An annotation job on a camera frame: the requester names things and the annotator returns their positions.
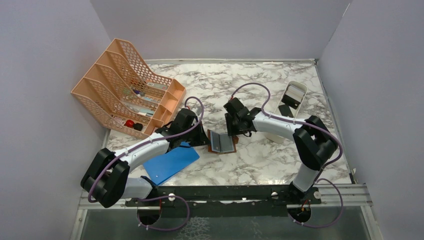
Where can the blue plastic board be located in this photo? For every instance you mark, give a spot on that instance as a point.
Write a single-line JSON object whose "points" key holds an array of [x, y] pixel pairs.
{"points": [[163, 167]]}

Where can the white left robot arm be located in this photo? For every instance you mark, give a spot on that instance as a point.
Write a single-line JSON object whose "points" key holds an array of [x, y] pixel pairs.
{"points": [[107, 178]]}

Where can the black round item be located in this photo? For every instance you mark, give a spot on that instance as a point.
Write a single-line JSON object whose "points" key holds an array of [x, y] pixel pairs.
{"points": [[138, 126]]}

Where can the brown leather card holder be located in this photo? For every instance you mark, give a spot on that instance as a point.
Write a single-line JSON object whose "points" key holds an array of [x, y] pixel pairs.
{"points": [[214, 147]]}

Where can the black card lying in tray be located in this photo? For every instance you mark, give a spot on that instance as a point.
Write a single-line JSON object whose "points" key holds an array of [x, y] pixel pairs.
{"points": [[285, 111]]}

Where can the cream oval plastic tray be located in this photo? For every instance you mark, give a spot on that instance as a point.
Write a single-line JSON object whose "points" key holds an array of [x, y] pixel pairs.
{"points": [[294, 111]]}

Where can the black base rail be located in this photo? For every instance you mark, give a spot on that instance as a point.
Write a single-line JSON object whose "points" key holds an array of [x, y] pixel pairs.
{"points": [[223, 201]]}

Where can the red round item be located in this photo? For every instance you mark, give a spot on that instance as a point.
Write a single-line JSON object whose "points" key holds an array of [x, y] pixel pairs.
{"points": [[129, 123]]}

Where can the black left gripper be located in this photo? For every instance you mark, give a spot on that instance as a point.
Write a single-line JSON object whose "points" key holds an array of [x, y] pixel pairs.
{"points": [[202, 139]]}

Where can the peach plastic file organizer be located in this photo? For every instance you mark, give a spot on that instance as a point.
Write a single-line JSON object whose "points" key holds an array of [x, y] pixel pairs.
{"points": [[120, 86]]}

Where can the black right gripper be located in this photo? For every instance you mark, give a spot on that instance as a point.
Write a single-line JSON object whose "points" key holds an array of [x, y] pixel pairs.
{"points": [[231, 130]]}

